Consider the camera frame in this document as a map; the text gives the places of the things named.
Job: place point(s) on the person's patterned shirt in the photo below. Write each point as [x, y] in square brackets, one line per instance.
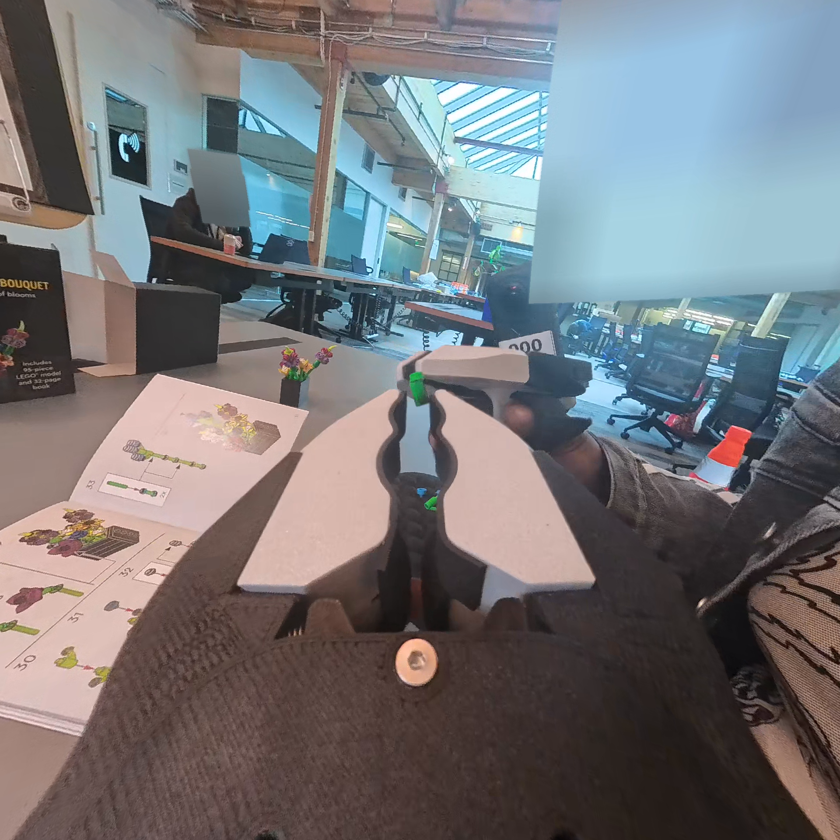
[800, 623]

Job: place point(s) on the lego instruction booklet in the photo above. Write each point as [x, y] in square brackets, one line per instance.
[98, 577]

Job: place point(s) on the long wooden desk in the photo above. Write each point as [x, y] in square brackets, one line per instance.
[295, 269]

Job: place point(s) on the orange traffic cone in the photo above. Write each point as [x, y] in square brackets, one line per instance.
[722, 459]

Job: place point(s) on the black office chair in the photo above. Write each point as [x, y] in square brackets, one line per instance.
[754, 387]
[663, 374]
[154, 236]

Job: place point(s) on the phone sign panel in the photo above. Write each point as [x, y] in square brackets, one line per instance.
[128, 141]

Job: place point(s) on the person's right hand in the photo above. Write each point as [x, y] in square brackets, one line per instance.
[518, 420]

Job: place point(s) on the dark laptop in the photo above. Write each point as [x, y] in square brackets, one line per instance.
[285, 249]

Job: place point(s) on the red bag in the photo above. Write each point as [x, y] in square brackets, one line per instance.
[681, 425]

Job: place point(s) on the black flower book box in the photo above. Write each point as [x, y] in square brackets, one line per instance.
[33, 328]

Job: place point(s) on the wooden pillar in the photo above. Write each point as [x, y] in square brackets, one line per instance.
[328, 164]

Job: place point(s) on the lego flower bouquet model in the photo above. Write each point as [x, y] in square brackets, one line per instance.
[293, 390]

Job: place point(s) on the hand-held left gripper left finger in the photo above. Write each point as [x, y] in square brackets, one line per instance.
[328, 505]

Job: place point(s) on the open black cardboard box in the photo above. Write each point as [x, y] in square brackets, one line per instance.
[177, 328]

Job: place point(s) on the green lego stem piece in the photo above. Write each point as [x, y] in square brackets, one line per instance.
[417, 387]

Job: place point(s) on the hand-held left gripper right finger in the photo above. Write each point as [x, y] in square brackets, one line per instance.
[505, 512]

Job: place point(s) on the dark display board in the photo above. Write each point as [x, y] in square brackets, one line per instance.
[46, 98]

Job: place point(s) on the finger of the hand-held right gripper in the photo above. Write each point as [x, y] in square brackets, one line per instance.
[408, 371]
[479, 366]

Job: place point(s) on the person's right forearm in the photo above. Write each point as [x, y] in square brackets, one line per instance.
[669, 518]

